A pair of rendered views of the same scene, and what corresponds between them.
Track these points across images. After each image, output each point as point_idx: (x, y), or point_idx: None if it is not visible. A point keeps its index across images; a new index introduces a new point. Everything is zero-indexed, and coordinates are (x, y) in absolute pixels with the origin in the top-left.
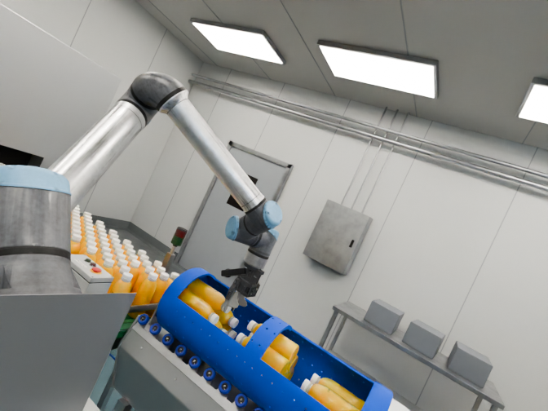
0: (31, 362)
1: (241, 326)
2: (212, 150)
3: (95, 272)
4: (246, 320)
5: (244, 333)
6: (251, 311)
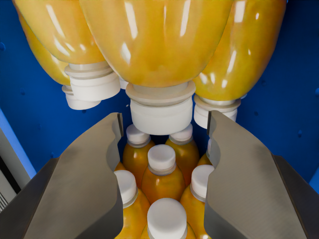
0: None
1: (286, 100)
2: None
3: None
4: (303, 126)
5: (271, 112)
6: (309, 180)
